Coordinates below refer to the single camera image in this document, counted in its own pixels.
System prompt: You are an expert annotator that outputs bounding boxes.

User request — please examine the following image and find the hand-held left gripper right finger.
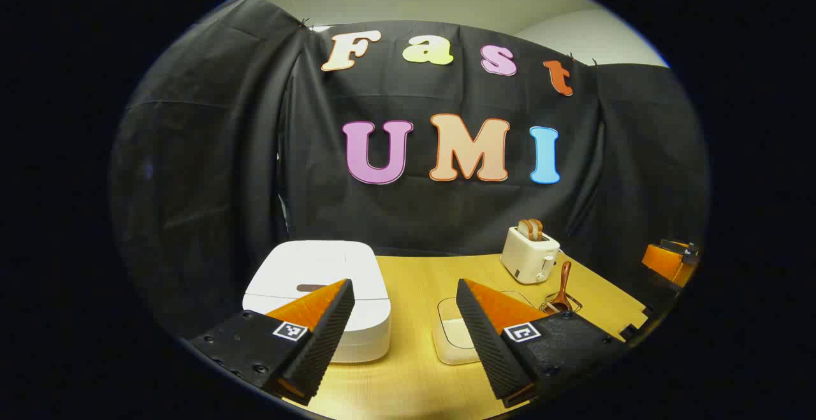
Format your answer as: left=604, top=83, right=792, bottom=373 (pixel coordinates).
left=455, top=278, right=629, bottom=408

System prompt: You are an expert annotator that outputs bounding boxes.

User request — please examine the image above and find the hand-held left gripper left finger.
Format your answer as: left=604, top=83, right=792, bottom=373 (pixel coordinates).
left=187, top=278, right=356, bottom=407

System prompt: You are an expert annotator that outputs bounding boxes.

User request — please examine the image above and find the white rice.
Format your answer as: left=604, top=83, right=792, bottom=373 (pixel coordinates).
left=442, top=318, right=480, bottom=349

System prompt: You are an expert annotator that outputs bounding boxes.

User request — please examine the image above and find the white rice cooker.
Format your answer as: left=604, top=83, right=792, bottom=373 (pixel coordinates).
left=242, top=240, right=391, bottom=364

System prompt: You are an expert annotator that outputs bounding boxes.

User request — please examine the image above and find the metal wire chopstick holder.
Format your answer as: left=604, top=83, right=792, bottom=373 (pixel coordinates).
left=539, top=293, right=583, bottom=316

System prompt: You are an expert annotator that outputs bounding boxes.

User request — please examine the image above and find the brown wooden spoon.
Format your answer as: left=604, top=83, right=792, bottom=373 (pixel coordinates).
left=548, top=261, right=573, bottom=314

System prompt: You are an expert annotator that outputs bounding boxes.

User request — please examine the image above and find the clear plastic container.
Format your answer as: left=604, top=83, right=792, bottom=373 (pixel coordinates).
left=432, top=291, right=539, bottom=366

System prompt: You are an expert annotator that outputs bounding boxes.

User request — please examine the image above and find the white toaster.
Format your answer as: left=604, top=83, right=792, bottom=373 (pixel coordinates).
left=500, top=225, right=561, bottom=285

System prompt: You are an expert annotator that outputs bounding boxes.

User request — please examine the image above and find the black backdrop cloth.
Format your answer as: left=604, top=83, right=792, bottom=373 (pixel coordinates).
left=110, top=0, right=710, bottom=344

